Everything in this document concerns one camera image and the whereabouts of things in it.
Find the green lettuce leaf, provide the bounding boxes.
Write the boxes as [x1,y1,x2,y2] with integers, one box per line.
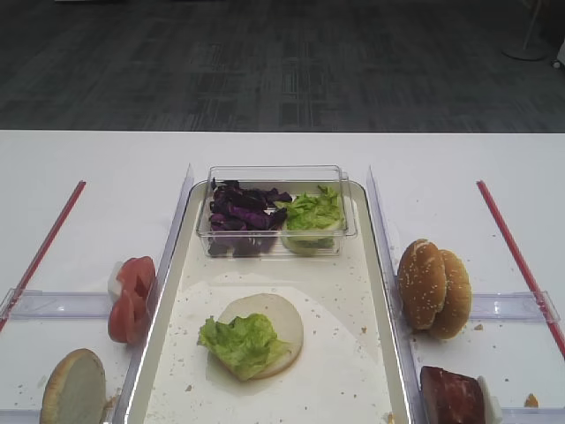
[198,314,297,382]

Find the green lettuce in container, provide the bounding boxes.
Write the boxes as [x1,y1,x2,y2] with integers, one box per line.
[275,185,345,256]

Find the upper tomato slice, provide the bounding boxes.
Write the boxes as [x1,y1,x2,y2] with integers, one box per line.
[117,256,155,300]

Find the tomato slice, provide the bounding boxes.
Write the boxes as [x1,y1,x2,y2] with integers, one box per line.
[108,290,148,345]
[117,256,155,300]

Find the white holder behind tomato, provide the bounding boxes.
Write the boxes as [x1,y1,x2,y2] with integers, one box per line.
[107,261,124,302]

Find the lower tomato slice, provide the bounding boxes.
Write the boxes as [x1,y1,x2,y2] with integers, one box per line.
[108,290,148,345]

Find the dark red meat patty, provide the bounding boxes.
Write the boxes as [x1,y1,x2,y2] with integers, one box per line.
[420,366,486,424]

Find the clear plastic container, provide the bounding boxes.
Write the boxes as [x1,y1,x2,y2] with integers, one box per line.
[196,165,357,258]

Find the purple cabbage pieces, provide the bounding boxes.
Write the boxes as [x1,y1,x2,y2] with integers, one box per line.
[208,180,292,257]

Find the bun bottom on tray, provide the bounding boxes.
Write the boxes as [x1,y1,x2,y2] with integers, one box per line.
[216,293,304,380]

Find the front sesame bun top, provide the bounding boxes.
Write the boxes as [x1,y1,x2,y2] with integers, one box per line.
[397,238,447,330]

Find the sesame bun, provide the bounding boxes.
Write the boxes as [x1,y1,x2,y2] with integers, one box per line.
[397,238,447,330]
[429,249,472,340]

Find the silver metal tray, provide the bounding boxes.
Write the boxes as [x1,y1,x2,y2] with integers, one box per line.
[124,183,411,423]

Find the right clear acrylic divider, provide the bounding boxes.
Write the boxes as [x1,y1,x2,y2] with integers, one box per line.
[366,167,428,423]

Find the clear acrylic divider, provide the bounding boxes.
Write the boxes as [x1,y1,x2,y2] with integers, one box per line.
[366,167,428,423]
[109,167,194,423]

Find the right red tape line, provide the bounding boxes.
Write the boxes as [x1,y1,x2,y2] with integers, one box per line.
[476,180,565,356]

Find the red tape line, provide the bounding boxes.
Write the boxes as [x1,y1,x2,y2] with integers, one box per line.
[476,180,565,356]
[0,180,87,330]

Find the rear sesame bun top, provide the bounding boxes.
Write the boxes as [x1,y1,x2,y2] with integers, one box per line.
[429,249,472,340]

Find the left red tape line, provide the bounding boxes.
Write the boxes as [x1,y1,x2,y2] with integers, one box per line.
[0,180,87,330]

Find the left clear acrylic divider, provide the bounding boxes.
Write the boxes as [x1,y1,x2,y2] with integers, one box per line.
[109,167,194,423]

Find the left upper acrylic crossbar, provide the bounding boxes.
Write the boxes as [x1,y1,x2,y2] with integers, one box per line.
[1,289,112,320]

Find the acrylic crossbar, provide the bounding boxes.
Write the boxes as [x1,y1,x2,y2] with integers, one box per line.
[1,289,112,320]
[469,291,561,323]

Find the right upper acrylic crossbar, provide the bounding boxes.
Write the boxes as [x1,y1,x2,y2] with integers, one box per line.
[469,291,561,323]

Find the upright bun half left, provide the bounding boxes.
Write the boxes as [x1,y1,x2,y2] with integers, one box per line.
[40,348,106,424]

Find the white holder behind patty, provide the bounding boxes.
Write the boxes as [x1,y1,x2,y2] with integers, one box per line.
[477,375,503,424]

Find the white floor stand base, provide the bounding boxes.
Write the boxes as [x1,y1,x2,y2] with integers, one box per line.
[500,0,549,62]

